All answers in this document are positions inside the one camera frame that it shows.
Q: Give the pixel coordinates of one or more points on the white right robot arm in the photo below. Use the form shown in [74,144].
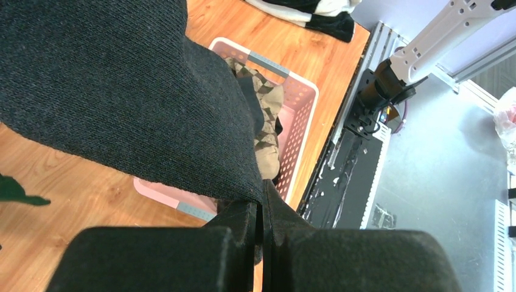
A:
[397,77]

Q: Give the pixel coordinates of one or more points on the plain black sock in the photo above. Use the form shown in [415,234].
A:
[247,87]
[120,83]

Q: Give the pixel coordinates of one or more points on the pink plastic basket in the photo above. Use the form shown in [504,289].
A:
[300,99]

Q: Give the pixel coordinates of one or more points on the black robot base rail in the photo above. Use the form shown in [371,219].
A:
[342,189]

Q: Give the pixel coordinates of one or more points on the argyle brown sock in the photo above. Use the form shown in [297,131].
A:
[271,99]

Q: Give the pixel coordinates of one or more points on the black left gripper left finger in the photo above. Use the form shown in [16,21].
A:
[216,257]

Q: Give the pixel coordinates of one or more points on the dark green sock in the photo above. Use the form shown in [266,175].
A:
[12,191]

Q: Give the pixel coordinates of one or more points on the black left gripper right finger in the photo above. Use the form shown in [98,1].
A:
[300,257]

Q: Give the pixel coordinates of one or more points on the black white checkered blanket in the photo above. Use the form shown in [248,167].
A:
[331,17]

